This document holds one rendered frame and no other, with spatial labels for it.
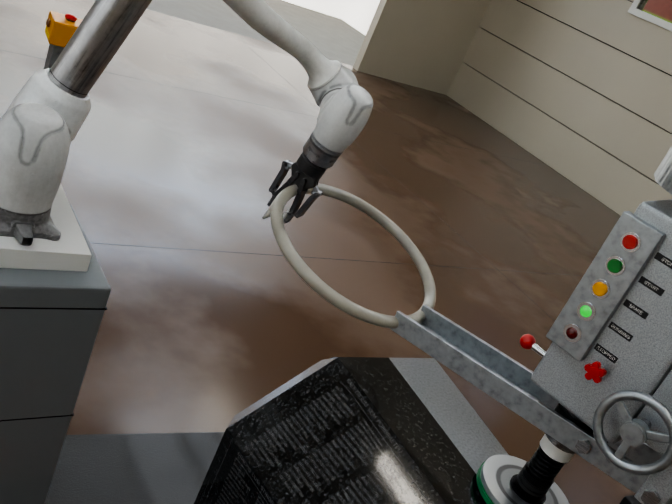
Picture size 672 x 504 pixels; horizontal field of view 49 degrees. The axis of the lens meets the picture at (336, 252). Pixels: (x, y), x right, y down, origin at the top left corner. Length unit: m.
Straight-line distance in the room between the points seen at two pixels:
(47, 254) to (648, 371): 1.28
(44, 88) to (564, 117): 7.85
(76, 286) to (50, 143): 0.33
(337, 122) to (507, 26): 8.43
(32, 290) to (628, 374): 1.24
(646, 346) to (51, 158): 1.27
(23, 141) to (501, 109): 8.52
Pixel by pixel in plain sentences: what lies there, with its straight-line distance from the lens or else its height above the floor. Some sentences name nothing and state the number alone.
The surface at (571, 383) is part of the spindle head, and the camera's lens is 1.51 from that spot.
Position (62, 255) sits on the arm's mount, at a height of 0.84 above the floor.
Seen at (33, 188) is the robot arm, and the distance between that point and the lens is 1.75.
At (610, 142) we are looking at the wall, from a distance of 8.84.
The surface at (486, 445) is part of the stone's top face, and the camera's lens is 1.86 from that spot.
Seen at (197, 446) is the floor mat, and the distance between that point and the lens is 2.65.
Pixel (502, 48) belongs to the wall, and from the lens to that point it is 10.09.
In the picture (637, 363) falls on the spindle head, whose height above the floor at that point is 1.27.
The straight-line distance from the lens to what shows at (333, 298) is 1.67.
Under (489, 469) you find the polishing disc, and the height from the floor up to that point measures 0.84.
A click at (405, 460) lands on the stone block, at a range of 1.69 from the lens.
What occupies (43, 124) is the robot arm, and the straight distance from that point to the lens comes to 1.72.
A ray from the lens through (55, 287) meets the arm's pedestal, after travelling 1.77.
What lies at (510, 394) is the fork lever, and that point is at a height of 1.03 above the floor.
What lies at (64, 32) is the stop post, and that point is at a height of 1.05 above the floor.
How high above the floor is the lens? 1.77
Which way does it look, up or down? 24 degrees down
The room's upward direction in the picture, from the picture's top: 24 degrees clockwise
